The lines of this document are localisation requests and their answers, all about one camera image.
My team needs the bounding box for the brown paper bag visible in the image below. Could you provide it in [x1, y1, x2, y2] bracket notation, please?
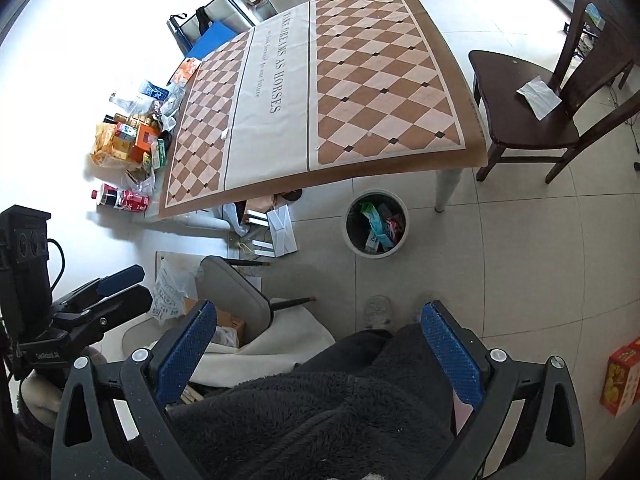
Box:
[240, 192, 288, 228]

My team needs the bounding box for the yellow snack bag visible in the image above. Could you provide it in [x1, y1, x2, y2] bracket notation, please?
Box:
[90, 122, 141, 168]

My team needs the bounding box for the grey padded chair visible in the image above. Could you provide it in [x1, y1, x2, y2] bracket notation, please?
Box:
[197, 255, 316, 346]

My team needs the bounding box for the white plastic bag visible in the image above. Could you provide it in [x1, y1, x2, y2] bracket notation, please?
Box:
[150, 260, 201, 328]

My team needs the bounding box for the blue and white packet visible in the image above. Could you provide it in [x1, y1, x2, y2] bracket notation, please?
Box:
[140, 80, 168, 103]

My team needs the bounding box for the black frame folding chair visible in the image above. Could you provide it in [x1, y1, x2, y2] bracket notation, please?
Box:
[167, 0, 256, 56]

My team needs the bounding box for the white crumpled paper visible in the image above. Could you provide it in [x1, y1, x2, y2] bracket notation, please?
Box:
[516, 76, 563, 121]

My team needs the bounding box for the white round trash bin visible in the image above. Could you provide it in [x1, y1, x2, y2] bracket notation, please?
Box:
[342, 191, 411, 259]

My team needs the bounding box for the white fluffy slipper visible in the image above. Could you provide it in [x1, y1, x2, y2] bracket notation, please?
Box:
[365, 294, 393, 331]

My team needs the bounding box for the open cardboard box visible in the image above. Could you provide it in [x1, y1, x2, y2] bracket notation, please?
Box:
[182, 297, 247, 348]

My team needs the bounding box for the orange and white packet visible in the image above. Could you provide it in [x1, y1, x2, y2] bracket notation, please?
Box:
[172, 57, 203, 86]

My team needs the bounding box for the black cable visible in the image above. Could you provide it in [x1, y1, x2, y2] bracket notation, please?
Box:
[46, 238, 66, 291]

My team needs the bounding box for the white paper bag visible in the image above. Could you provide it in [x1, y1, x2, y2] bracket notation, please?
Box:
[266, 205, 299, 259]

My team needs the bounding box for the dark fleece robe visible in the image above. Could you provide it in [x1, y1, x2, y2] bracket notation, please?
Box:
[15, 322, 501, 480]

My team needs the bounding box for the red and yellow box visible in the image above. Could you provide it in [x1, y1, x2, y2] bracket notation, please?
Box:
[599, 337, 640, 418]

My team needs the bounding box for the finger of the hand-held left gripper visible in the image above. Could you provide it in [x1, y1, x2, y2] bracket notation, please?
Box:
[52, 285, 153, 346]
[52, 265, 146, 311]

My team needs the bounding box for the white table leg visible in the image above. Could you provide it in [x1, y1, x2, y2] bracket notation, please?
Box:
[434, 166, 462, 214]

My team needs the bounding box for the red snack packet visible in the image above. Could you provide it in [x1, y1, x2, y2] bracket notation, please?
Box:
[384, 214, 405, 247]

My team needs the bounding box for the cola bottle with red label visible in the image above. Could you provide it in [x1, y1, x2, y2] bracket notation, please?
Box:
[91, 183, 151, 213]

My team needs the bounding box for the orange carton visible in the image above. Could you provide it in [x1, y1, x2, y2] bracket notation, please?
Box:
[132, 127, 161, 158]

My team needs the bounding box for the table with checkered cloth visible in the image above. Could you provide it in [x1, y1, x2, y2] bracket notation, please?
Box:
[159, 0, 488, 221]

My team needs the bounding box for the dark brown wooden chair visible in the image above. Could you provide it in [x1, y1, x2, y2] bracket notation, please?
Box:
[468, 0, 640, 184]

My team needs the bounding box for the teal green packet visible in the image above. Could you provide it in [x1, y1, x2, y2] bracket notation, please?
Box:
[361, 202, 387, 252]

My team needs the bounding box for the blue flat board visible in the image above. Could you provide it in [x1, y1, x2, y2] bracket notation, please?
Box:
[184, 21, 240, 61]

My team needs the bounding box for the cream cloth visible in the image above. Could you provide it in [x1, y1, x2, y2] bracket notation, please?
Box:
[122, 305, 336, 388]

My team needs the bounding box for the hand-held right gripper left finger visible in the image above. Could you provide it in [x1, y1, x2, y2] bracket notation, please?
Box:
[51, 299, 218, 480]

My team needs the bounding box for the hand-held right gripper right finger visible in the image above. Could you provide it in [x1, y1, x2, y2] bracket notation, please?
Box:
[421, 300, 587, 480]

